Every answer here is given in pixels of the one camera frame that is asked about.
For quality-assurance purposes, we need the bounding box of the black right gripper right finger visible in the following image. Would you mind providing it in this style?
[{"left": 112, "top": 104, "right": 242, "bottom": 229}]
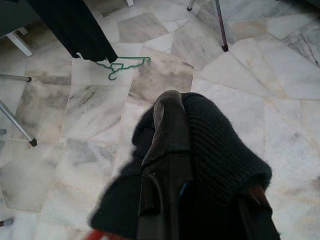
[{"left": 239, "top": 185, "right": 281, "bottom": 240}]

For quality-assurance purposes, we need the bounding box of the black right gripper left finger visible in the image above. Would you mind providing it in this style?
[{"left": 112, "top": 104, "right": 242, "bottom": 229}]
[{"left": 136, "top": 89, "right": 194, "bottom": 240}]

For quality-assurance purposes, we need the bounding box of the black shirt green circle logo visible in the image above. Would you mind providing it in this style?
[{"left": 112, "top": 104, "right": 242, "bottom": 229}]
[{"left": 87, "top": 91, "right": 273, "bottom": 240}]

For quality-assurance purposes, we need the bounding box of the red plastic clothes hanger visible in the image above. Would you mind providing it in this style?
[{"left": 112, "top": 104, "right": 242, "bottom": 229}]
[{"left": 86, "top": 228, "right": 121, "bottom": 240}]

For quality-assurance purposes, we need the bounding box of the green clothes hanger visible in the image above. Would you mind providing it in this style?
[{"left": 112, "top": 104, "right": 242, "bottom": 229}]
[{"left": 96, "top": 56, "right": 152, "bottom": 82}]

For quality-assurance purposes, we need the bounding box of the silver metal clothes rack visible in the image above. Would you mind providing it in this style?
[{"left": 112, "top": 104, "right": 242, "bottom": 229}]
[{"left": 0, "top": 0, "right": 229, "bottom": 147}]

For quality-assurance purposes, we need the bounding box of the black T-shirt small chest print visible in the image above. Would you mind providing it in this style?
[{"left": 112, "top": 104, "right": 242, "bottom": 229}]
[{"left": 26, "top": 0, "right": 118, "bottom": 63}]

